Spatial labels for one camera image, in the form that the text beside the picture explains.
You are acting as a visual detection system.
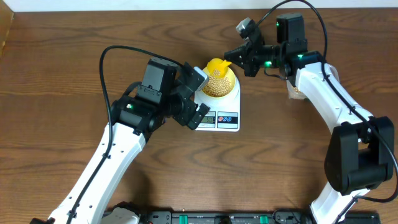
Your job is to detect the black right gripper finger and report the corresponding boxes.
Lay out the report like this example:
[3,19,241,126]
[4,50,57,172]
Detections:
[224,43,251,62]
[234,60,249,71]

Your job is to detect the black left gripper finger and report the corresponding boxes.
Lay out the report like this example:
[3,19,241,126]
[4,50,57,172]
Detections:
[180,62,199,90]
[187,103,210,130]

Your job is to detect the yellow plastic measuring scoop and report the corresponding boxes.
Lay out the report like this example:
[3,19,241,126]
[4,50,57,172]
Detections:
[206,58,231,78]

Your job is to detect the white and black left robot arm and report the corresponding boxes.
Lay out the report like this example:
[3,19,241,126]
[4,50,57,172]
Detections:
[45,57,210,223]

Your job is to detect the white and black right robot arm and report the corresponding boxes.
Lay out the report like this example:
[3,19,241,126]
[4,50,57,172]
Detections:
[224,13,397,223]

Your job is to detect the pale yellow bowl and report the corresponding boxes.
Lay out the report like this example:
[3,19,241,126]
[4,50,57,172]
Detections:
[202,62,236,98]

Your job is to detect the white digital kitchen scale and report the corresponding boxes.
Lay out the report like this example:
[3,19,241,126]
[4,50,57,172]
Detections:
[195,72,241,132]

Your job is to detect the soybeans in scoop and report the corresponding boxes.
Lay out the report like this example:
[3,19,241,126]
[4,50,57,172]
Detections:
[212,69,221,78]

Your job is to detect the soybeans in yellow bowl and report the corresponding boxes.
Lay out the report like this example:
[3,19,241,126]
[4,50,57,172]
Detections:
[202,76,233,97]

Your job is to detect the soybeans in container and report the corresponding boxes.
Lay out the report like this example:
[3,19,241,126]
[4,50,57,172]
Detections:
[293,87,302,93]

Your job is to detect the clear plastic container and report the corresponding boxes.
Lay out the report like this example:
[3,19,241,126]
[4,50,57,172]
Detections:
[286,64,340,100]

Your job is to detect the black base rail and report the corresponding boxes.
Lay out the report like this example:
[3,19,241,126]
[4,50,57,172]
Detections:
[102,210,381,224]

